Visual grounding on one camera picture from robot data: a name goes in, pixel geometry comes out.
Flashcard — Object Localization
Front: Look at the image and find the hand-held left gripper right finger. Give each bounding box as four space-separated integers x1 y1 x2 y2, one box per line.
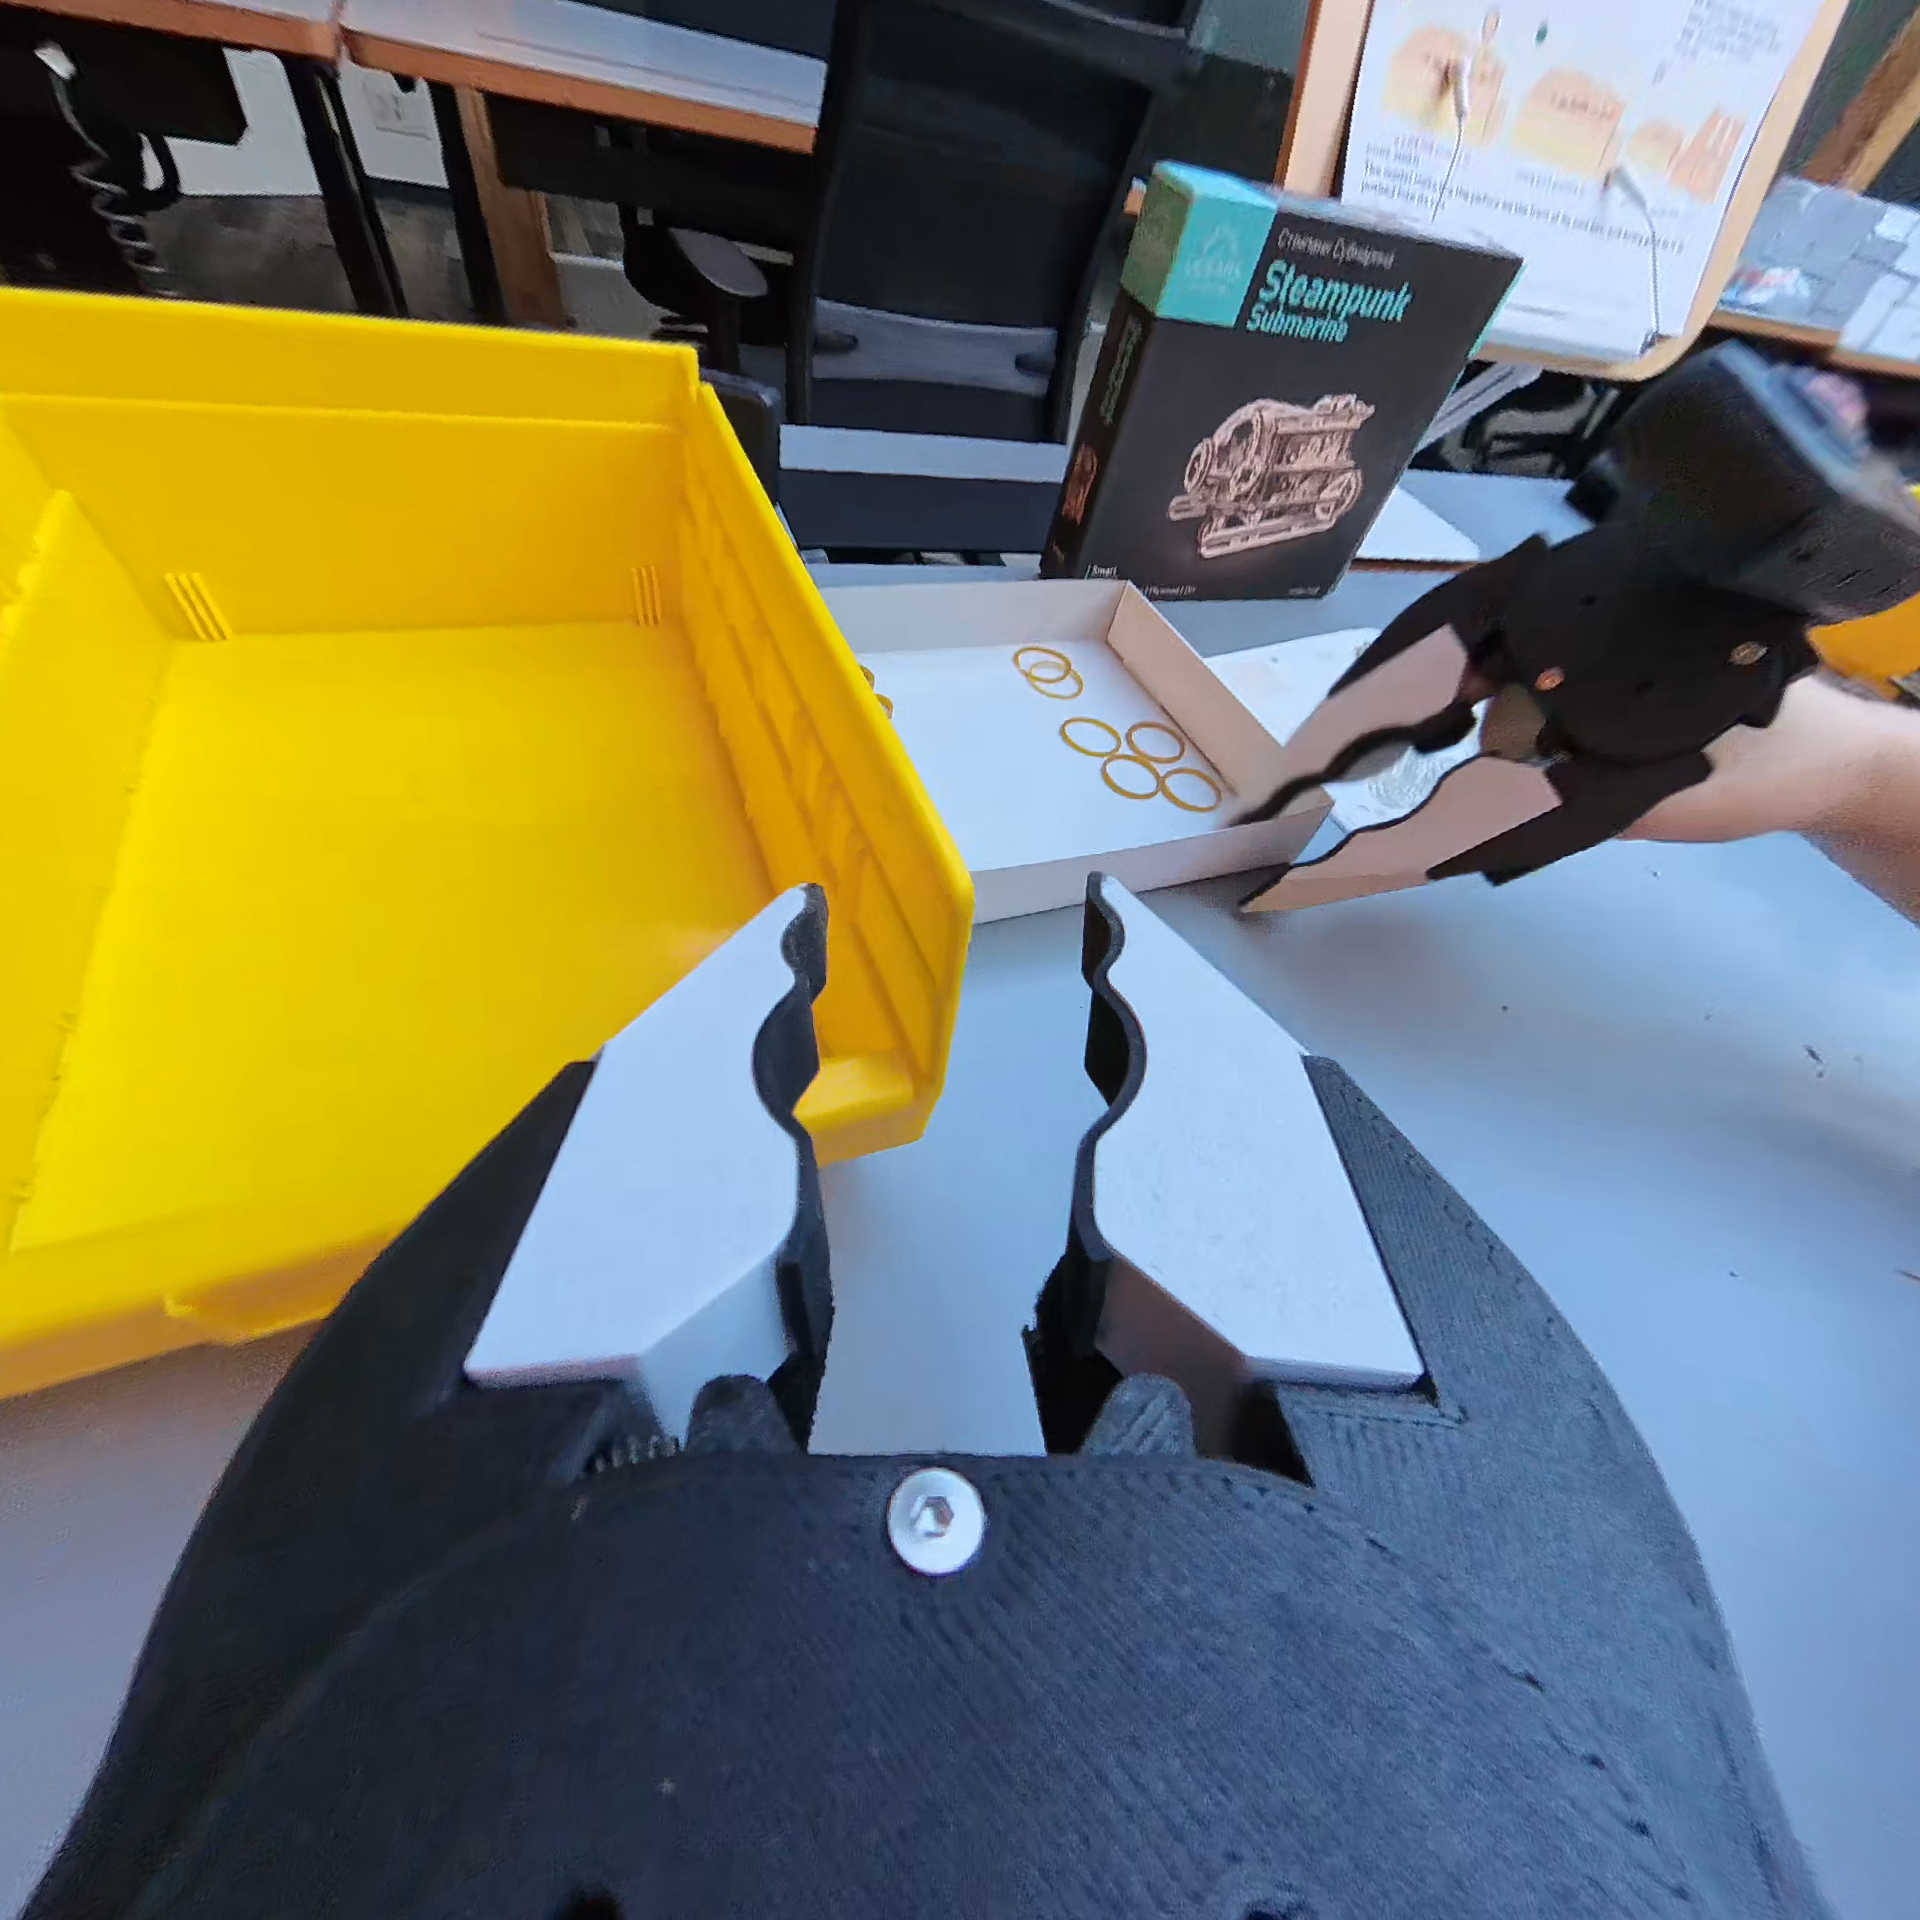
1029 872 1427 1403

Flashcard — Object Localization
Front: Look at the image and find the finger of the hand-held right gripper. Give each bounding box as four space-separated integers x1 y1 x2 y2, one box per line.
1276 537 1549 825
1236 749 1568 917

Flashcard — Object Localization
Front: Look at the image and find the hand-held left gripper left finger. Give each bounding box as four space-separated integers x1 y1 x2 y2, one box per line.
463 883 836 1449

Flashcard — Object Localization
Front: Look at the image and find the white cardboard box tray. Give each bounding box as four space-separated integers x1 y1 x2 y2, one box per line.
810 576 1338 924

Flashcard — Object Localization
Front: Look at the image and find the yellow plastic bin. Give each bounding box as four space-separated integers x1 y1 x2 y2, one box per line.
1807 591 1920 704
0 285 976 1397

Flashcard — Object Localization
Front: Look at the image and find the person's right forearm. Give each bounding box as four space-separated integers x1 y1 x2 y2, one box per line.
1623 675 1920 889

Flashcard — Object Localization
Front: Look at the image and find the black model kit box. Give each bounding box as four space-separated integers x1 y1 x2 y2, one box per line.
1043 163 1524 600

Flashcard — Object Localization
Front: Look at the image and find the group of yellow rubber bands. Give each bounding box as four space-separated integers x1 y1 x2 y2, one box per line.
858 645 1226 815

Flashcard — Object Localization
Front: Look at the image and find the white instruction sheet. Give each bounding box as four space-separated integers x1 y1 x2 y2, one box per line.
1339 0 1854 361

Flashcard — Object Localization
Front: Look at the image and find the instruction poster board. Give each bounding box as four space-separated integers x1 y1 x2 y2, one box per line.
1276 0 1920 383

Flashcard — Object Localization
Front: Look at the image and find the black office chair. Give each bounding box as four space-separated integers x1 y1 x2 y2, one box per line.
622 0 1202 453

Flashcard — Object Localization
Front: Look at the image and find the wooden desk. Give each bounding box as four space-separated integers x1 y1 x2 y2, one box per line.
0 0 834 324

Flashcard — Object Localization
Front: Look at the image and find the black coiled cable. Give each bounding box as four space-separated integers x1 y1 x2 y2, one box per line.
36 46 174 294

